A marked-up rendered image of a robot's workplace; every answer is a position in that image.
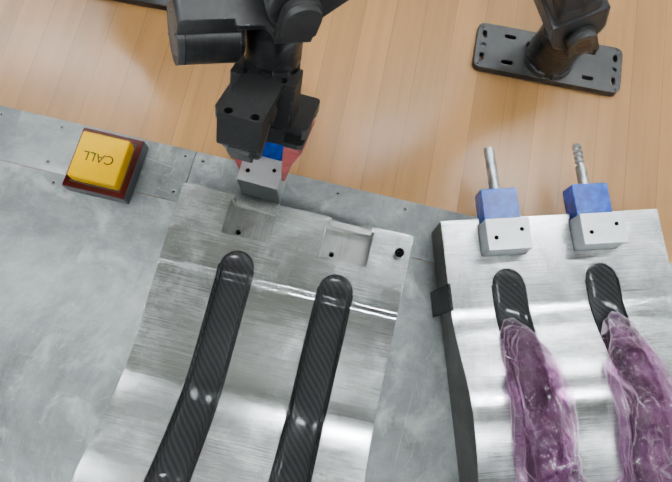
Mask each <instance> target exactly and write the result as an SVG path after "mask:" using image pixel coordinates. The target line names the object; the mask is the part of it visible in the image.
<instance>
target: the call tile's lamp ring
mask: <svg viewBox="0 0 672 482"><path fill-rule="evenodd" d="M84 131H88V132H92V133H96V134H100V135H105V136H109V137H113V138H117V139H122V140H126V141H129V142H131V144H133V145H137V146H136V149H135V151H134V154H133V157H132V160H131V163H130V166H129V168H128V171H127V174H126V177H125V180H124V182H123V185H122V188H121V191H120V193H119V192H115V191H111V190H107V189H102V188H98V187H94V186H90V185H86V184H81V183H77V182H73V181H70V177H69V176H68V175H67V173H68V170H69V168H70V165H71V163H70V165H69V168H68V170H67V173H66V175H65V178H64V181H63V183H62V185H65V186H70V187H74V188H78V189H82V190H86V191H91V192H95V193H99V194H103V195H107V196H112V197H116V198H120V199H124V197H125V194H126V191H127V189H128V186H129V183H130V180H131V177H132V174H133V172H134V169H135V166H136V163H137V160H138V157H139V155H140V152H141V149H142V146H143V143H144V141H139V140H135V139H131V138H127V137H122V136H118V135H114V134H110V133H105V132H101V131H97V130H93V129H88V128H84V129H83V131H82V134H83V132H84ZM82 134H81V136H82Z"/></svg>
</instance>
